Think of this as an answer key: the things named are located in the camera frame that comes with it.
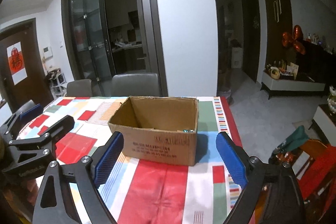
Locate blue foil candy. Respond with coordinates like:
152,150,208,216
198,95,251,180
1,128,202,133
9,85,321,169
178,129,196,134

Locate white shoe rack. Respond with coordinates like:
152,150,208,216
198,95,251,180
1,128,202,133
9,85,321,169
47,68,67,98

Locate red fu door poster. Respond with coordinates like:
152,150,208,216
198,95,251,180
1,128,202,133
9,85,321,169
6,42,27,85

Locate grey dining chair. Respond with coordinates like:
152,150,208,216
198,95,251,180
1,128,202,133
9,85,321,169
66,79,93,97
111,73,162,97

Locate colourful patchwork tablecloth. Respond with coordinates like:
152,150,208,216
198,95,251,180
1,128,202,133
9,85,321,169
19,97,241,223

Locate glass sliding door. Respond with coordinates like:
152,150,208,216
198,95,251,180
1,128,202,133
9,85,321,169
61,0,116,97

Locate white side table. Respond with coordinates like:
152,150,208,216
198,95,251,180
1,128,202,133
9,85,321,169
310,104,336,146

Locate white low tv cabinet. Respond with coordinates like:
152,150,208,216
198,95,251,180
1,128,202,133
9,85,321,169
260,72,326,99

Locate brown cardboard box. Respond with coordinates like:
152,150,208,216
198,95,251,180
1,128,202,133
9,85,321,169
108,96,199,166

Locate red foil balloons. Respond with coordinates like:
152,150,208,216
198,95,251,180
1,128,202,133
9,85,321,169
281,25,305,55

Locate white wall intercom panel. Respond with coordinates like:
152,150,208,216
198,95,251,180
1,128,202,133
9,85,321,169
43,46,53,59

